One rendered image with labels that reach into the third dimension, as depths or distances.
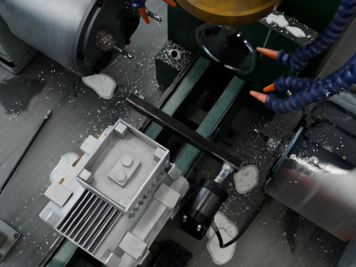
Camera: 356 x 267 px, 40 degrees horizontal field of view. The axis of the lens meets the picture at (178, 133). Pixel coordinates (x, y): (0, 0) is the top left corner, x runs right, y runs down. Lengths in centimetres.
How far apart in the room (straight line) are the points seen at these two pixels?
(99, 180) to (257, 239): 44
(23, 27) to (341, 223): 68
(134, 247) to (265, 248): 38
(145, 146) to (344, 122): 32
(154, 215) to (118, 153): 12
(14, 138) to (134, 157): 46
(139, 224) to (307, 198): 28
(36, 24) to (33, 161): 36
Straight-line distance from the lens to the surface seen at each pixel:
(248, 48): 97
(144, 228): 84
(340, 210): 85
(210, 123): 105
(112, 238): 82
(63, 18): 93
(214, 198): 88
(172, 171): 83
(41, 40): 99
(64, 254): 100
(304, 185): 84
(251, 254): 111
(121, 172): 79
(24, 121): 123
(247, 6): 69
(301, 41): 90
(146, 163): 81
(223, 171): 91
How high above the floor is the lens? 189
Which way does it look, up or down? 70 degrees down
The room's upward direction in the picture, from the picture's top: 2 degrees clockwise
